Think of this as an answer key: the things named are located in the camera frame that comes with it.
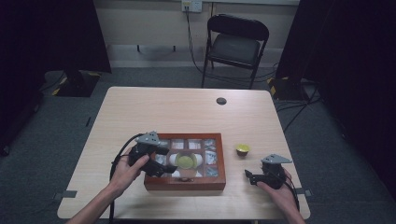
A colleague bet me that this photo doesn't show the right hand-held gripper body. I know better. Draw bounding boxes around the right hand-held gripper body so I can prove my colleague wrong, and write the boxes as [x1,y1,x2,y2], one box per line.
[260,153,293,190]

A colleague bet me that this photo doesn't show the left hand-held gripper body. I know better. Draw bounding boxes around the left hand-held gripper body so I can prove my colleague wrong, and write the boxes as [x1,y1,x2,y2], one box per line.
[128,131,171,172]

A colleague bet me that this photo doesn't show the wooden box with glass lid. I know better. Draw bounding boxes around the wooden box with glass lid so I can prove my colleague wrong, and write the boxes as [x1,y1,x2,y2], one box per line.
[143,133,227,191]

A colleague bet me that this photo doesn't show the person's right hand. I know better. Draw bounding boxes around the person's right hand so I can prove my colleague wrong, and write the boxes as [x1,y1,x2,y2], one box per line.
[256,169,299,217]

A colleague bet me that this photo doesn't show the person's left hand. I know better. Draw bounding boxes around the person's left hand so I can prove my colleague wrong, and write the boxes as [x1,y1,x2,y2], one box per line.
[108,147,151,198]

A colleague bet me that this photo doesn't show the group of white tea packets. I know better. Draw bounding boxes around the group of white tea packets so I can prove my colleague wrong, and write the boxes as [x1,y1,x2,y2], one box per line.
[154,138,219,179]

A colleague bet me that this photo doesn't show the black striped stand base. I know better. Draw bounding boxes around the black striped stand base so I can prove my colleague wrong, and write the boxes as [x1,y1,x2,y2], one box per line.
[266,76,311,102]
[50,68,102,98]

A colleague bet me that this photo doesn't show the black folding chair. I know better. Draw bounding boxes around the black folding chair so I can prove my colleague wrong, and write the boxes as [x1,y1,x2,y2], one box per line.
[201,13,270,91]

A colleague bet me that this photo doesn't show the black curtain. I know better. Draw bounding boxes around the black curtain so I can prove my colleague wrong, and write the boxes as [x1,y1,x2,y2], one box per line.
[0,0,112,157]
[275,0,396,200]

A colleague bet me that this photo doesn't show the left hand-held gripper cable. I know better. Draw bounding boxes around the left hand-held gripper cable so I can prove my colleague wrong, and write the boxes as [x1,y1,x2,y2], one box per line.
[108,133,145,224]

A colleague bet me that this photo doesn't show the hand-held gripper cable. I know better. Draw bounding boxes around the hand-held gripper cable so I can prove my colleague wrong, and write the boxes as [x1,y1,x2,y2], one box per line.
[108,133,145,224]
[279,172,301,213]

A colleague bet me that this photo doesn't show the right hand-held gripper cable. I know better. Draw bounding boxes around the right hand-held gripper cable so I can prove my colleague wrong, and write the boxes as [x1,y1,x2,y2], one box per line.
[279,172,301,213]

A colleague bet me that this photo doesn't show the grey table edge strap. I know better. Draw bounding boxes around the grey table edge strap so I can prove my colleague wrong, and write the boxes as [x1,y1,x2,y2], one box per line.
[293,187,313,198]
[52,189,78,201]

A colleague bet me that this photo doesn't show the black floor cables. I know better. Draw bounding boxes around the black floor cables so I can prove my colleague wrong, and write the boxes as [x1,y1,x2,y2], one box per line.
[273,62,323,133]

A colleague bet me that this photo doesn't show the white wall socket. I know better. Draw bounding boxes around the white wall socket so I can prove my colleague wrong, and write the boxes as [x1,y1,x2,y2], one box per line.
[181,0,204,14]

